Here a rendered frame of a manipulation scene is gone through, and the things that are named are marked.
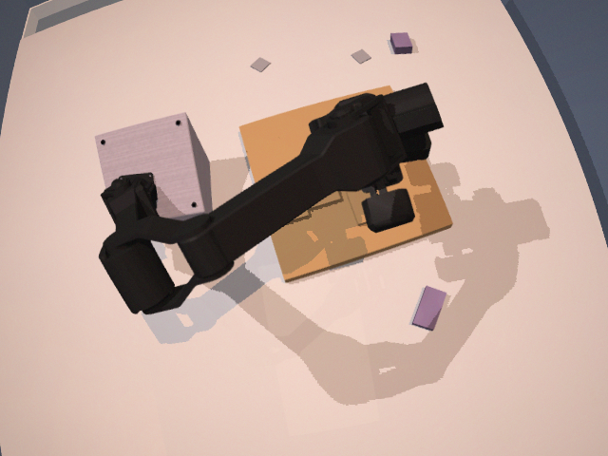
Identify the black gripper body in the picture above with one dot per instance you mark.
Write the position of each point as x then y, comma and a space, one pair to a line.
390, 208

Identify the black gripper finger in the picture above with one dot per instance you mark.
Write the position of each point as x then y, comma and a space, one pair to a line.
399, 179

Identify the orange square puzzle board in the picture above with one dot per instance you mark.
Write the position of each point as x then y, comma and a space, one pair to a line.
334, 232

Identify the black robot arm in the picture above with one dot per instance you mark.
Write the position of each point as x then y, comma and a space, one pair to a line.
353, 147

